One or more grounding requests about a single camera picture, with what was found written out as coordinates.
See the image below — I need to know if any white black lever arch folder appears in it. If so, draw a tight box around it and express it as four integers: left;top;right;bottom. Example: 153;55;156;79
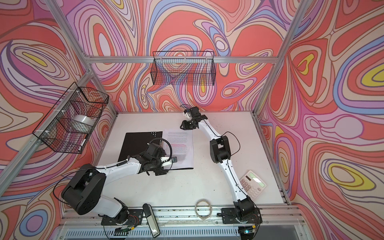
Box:
118;132;163;162

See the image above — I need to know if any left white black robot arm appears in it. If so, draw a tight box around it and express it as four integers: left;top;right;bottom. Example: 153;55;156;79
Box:
61;143;173;224

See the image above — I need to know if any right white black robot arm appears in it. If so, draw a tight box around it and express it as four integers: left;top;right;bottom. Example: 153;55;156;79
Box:
180;112;255;218

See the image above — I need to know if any black handheld scanner device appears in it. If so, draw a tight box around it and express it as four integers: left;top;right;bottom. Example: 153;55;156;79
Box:
143;203;161;238

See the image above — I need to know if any silver tape roll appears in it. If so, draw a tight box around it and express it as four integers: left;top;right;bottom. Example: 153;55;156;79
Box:
73;115;95;127

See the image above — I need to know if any white pink calculator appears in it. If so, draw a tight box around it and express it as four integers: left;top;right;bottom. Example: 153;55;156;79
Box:
240;170;267;201

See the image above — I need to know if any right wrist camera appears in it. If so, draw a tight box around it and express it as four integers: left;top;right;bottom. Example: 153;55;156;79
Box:
187;107;201;118

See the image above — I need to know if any black wire basket back wall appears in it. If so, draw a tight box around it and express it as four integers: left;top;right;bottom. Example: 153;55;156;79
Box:
151;51;216;86

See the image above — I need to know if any black wire basket wall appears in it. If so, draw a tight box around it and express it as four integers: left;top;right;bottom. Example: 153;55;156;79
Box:
33;83;109;154
151;51;216;86

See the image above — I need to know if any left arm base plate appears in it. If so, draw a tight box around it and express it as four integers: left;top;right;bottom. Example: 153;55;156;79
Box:
101;209;144;227

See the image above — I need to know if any coiled white cable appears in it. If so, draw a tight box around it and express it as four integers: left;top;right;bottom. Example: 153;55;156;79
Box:
194;198;213;221

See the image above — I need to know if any black wire basket left wall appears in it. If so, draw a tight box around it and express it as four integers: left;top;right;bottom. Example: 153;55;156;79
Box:
33;83;109;154

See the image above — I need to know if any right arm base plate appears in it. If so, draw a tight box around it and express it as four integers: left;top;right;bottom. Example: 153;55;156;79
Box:
217;208;263;226

